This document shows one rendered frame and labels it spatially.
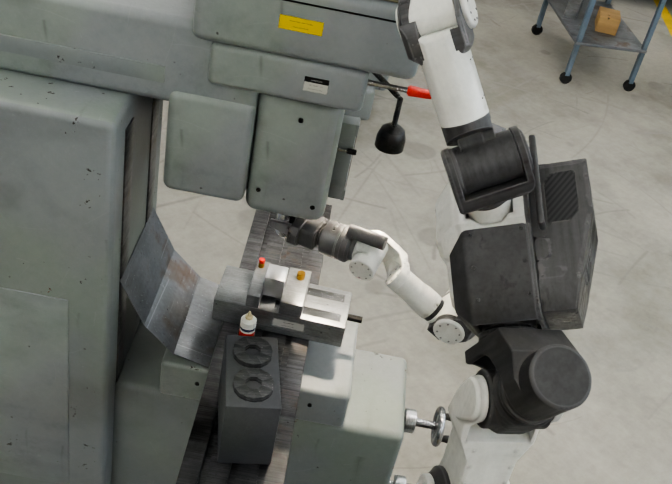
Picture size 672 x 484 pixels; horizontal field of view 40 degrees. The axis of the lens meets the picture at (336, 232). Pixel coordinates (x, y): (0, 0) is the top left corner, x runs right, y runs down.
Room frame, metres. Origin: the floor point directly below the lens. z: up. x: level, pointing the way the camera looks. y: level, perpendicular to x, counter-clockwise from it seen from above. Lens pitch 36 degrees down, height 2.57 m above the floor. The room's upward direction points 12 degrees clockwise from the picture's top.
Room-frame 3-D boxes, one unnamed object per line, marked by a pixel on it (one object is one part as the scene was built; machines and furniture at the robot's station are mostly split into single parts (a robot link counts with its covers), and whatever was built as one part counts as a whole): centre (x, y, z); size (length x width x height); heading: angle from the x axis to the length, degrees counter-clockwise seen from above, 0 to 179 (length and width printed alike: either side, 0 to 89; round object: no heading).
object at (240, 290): (1.85, 0.10, 0.97); 0.35 x 0.15 x 0.11; 89
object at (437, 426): (1.85, -0.37, 0.62); 0.16 x 0.12 x 0.12; 92
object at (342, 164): (1.84, 0.02, 1.44); 0.04 x 0.04 x 0.21; 2
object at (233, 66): (1.84, 0.17, 1.68); 0.34 x 0.24 x 0.10; 92
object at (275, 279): (1.85, 0.13, 1.03); 0.06 x 0.05 x 0.06; 179
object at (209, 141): (1.83, 0.32, 1.47); 0.24 x 0.19 x 0.26; 2
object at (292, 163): (1.84, 0.13, 1.47); 0.21 x 0.19 x 0.32; 2
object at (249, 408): (1.44, 0.12, 1.02); 0.22 x 0.12 x 0.20; 12
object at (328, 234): (1.81, 0.04, 1.23); 0.13 x 0.12 x 0.10; 164
